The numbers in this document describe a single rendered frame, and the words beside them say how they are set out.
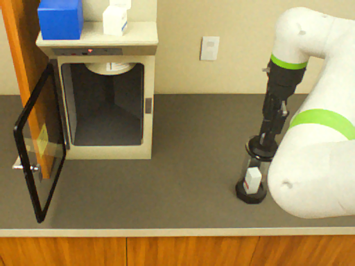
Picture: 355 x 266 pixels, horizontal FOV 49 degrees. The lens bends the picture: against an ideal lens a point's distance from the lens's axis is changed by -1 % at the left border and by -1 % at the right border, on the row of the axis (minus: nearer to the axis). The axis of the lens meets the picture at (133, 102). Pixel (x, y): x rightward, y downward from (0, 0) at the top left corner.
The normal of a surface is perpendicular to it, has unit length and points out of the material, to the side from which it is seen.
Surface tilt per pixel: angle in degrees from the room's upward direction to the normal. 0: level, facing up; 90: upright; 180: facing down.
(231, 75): 90
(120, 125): 0
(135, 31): 0
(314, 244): 90
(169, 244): 90
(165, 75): 90
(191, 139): 0
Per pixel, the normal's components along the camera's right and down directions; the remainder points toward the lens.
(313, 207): -0.43, 0.63
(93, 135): 0.00, -0.78
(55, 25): 0.00, 0.63
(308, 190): -0.69, 0.15
